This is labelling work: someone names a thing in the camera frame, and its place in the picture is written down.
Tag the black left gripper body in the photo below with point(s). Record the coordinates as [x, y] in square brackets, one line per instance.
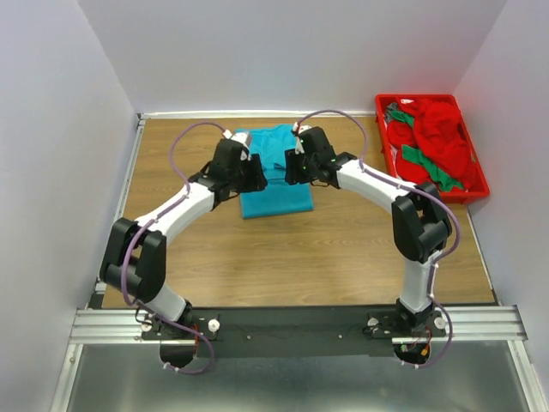
[232, 175]

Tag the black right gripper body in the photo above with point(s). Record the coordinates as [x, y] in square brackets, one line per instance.
[311, 165]

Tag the teal t-shirt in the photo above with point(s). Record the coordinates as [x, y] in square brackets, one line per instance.
[278, 198]

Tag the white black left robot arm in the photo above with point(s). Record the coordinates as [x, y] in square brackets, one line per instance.
[135, 259]

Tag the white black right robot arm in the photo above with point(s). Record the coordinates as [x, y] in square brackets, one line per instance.
[420, 221]

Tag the grey garment in bin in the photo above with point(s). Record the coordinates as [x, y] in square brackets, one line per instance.
[388, 113]

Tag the red plastic bin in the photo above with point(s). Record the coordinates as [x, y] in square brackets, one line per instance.
[480, 189]

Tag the red t-shirt pile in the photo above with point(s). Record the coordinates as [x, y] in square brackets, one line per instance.
[436, 130]

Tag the green t-shirt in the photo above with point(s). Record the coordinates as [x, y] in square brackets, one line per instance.
[410, 162]

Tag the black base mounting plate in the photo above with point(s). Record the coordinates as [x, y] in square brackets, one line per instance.
[288, 331]

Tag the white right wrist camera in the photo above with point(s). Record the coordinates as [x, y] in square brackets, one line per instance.
[297, 131]

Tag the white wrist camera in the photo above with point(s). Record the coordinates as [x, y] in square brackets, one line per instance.
[297, 131]
[243, 138]

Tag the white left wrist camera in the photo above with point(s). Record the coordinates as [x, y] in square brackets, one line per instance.
[243, 138]

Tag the aluminium frame rail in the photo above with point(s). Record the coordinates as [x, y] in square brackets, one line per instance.
[110, 367]

